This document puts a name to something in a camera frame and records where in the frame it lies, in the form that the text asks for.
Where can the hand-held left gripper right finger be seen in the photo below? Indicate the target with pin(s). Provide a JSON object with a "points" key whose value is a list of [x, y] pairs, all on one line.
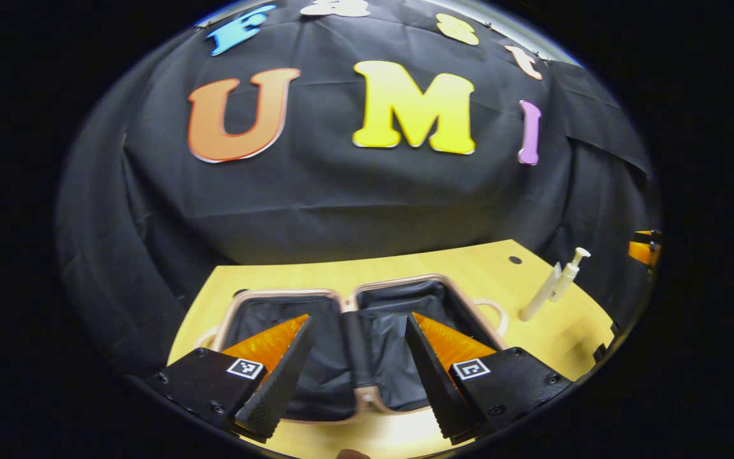
{"points": [[437, 382]]}

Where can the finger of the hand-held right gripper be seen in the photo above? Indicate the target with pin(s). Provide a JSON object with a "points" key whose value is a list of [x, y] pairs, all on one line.
{"points": [[644, 252]]}

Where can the white skin care tube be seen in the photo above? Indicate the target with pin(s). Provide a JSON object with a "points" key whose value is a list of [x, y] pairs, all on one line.
{"points": [[539, 296]]}

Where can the white pump bottle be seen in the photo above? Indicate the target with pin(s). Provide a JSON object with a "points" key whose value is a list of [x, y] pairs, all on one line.
{"points": [[566, 277]]}

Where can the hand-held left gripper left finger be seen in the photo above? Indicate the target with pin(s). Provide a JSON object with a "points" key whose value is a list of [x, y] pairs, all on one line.
{"points": [[278, 382]]}

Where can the pink suitcase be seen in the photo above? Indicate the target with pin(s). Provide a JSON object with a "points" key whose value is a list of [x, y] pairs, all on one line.
{"points": [[392, 306]]}

